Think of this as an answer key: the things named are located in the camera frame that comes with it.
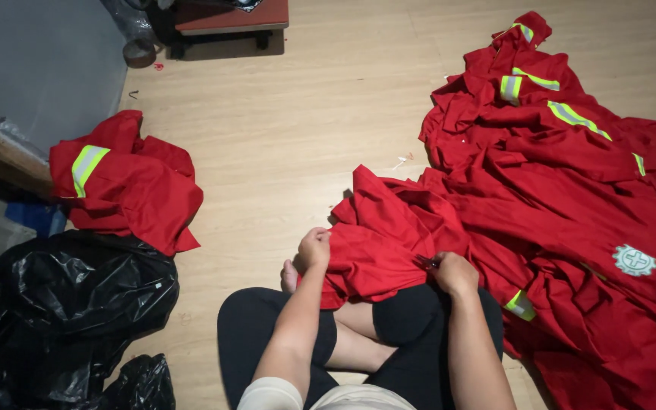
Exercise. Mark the person's left hand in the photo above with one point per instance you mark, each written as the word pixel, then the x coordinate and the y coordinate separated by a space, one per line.
pixel 313 249

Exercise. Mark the person's right hand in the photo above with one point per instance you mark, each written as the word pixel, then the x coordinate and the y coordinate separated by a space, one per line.
pixel 455 274

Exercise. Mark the person's left fingers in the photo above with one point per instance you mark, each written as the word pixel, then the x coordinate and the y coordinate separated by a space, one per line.
pixel 318 232

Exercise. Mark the person's right fingers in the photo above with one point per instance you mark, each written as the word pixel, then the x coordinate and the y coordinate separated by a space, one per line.
pixel 438 263

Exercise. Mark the small metal thread snips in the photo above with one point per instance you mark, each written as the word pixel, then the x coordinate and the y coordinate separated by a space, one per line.
pixel 425 262

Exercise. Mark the red work garment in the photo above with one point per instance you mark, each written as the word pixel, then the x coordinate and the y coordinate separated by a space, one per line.
pixel 385 239

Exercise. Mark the person's legs in black shorts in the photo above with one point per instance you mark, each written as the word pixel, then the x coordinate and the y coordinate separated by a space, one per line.
pixel 413 319

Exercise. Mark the white paper scrap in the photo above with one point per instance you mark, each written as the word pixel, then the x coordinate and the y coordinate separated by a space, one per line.
pixel 400 163

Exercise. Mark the heap of red reflective garments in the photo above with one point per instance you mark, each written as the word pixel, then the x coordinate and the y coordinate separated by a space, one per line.
pixel 567 188

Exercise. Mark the person's white shirt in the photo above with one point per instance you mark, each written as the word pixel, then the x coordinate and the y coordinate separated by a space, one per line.
pixel 274 396

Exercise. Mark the folded red reflective garment pile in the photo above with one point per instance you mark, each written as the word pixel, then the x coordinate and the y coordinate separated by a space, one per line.
pixel 128 188

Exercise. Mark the low red-topped table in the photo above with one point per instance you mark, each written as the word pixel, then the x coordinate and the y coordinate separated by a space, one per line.
pixel 231 20

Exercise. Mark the small black plastic bag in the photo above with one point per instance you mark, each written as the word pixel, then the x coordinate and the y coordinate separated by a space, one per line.
pixel 141 384

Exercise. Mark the brown tape roll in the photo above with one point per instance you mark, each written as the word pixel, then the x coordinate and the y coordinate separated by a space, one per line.
pixel 139 53

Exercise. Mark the large black plastic bag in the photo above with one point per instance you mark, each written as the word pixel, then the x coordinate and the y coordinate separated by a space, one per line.
pixel 72 296

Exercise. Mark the blue plastic item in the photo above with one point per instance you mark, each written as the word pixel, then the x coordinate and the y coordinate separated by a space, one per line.
pixel 35 217

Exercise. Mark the clear plastic wrap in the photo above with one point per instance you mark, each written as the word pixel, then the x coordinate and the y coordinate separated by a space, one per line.
pixel 126 20

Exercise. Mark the wooden ledge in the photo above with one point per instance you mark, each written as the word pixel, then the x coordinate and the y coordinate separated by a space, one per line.
pixel 6 154

